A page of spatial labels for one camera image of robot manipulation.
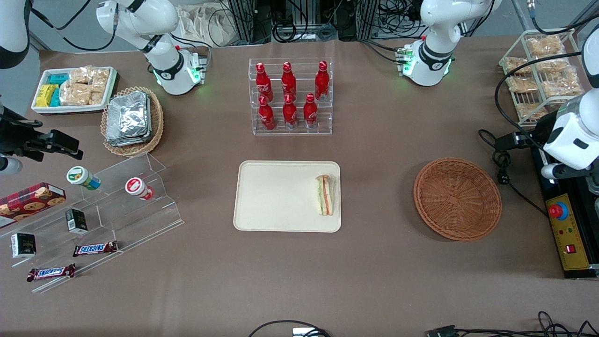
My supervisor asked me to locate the red cola bottle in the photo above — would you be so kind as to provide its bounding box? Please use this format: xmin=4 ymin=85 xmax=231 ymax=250
xmin=282 ymin=94 xmax=298 ymax=130
xmin=303 ymin=93 xmax=318 ymax=129
xmin=258 ymin=96 xmax=276 ymax=131
xmin=314 ymin=61 xmax=330 ymax=102
xmin=256 ymin=63 xmax=274 ymax=102
xmin=281 ymin=62 xmax=297 ymax=100

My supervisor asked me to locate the yellow snack box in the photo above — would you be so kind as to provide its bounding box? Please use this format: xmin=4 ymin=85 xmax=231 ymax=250
xmin=36 ymin=84 xmax=59 ymax=108

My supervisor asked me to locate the round brown wicker basket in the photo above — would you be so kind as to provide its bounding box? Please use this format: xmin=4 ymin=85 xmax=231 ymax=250
xmin=413 ymin=158 xmax=503 ymax=242

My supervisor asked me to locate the triangular sandwich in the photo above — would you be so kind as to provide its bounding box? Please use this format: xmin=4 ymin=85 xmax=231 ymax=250
xmin=314 ymin=175 xmax=336 ymax=216

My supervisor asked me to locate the black cable with connector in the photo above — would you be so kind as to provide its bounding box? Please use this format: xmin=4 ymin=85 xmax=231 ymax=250
xmin=426 ymin=311 xmax=599 ymax=337

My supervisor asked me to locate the aluminium profile frame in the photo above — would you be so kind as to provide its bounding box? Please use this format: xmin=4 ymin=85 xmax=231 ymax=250
xmin=226 ymin=0 xmax=398 ymax=44

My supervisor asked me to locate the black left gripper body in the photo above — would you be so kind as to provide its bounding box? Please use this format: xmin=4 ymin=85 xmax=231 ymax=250
xmin=531 ymin=112 xmax=557 ymax=149

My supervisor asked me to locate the white cloth bag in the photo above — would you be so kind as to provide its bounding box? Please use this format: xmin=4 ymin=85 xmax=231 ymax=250
xmin=177 ymin=4 xmax=239 ymax=47

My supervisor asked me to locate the white rectangular snack bin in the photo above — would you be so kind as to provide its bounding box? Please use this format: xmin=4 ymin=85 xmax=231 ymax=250
xmin=31 ymin=66 xmax=117 ymax=116

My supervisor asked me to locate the white wire rack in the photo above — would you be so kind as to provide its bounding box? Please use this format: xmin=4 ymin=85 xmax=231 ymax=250
xmin=498 ymin=28 xmax=585 ymax=127

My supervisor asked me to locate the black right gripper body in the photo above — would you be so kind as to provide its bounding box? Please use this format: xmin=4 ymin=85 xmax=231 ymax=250
xmin=0 ymin=107 xmax=47 ymax=159

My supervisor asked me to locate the brown Snickers bar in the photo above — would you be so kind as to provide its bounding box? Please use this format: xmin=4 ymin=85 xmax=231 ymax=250
xmin=73 ymin=241 xmax=118 ymax=257
xmin=27 ymin=264 xmax=76 ymax=282

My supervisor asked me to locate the red plaid cookie box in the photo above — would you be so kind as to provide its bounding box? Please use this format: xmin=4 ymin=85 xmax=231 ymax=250
xmin=0 ymin=182 xmax=66 ymax=228

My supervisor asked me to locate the small black carton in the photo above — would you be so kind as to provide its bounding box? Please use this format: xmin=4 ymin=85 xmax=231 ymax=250
xmin=11 ymin=233 xmax=37 ymax=259
xmin=65 ymin=209 xmax=88 ymax=234

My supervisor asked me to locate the clear acrylic stepped shelf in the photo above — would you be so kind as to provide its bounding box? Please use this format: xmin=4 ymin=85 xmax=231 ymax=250
xmin=0 ymin=152 xmax=184 ymax=294

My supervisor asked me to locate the wrapped bread pack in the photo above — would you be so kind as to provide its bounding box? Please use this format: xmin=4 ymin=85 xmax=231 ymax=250
xmin=507 ymin=76 xmax=539 ymax=93
xmin=542 ymin=69 xmax=584 ymax=98
xmin=505 ymin=57 xmax=532 ymax=74
xmin=516 ymin=103 xmax=548 ymax=120
xmin=533 ymin=55 xmax=570 ymax=73
xmin=526 ymin=35 xmax=565 ymax=56

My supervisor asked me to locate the black power cable with plug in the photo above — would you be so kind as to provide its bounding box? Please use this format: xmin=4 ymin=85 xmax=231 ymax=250
xmin=478 ymin=130 xmax=548 ymax=218

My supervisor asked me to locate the red lid snack cup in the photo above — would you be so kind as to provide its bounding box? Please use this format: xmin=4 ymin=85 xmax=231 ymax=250
xmin=125 ymin=177 xmax=154 ymax=201

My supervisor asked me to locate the black looped cable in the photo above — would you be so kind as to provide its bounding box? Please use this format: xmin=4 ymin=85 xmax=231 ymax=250
xmin=248 ymin=320 xmax=331 ymax=337

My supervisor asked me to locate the green lid snack cup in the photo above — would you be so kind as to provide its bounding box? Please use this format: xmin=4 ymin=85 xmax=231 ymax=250
xmin=66 ymin=166 xmax=102 ymax=191

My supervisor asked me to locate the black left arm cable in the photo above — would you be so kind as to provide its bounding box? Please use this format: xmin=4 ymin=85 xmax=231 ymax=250
xmin=494 ymin=51 xmax=583 ymax=141

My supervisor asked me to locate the stack of foil containers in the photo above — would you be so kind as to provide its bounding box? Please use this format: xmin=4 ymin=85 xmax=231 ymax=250
xmin=105 ymin=91 xmax=153 ymax=147

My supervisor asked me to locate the oval light wicker basket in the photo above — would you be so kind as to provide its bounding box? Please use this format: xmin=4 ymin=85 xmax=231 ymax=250
xmin=101 ymin=86 xmax=164 ymax=157

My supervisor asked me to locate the cream plastic tray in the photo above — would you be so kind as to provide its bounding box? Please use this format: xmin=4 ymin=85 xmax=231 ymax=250
xmin=233 ymin=161 xmax=342 ymax=233

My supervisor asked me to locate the black appliance with yellow panel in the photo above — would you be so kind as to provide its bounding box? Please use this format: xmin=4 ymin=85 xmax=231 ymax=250
xmin=533 ymin=140 xmax=599 ymax=280

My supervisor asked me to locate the clear acrylic bottle rack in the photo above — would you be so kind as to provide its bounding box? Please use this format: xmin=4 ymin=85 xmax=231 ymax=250
xmin=248 ymin=58 xmax=333 ymax=136

